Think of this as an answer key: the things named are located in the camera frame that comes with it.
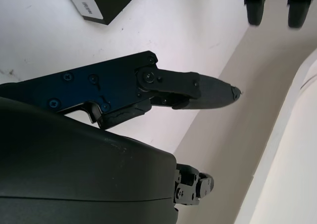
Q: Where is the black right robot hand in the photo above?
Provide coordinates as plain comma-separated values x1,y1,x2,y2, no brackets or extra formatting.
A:
0,50,242,224

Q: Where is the black box base with foam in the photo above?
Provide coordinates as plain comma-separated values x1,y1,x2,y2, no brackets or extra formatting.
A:
89,0,145,25

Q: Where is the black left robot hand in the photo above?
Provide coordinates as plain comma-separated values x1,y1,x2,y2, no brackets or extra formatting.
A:
243,0,312,28

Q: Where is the white rounded panel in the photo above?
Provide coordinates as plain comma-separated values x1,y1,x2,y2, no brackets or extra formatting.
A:
234,53,317,224

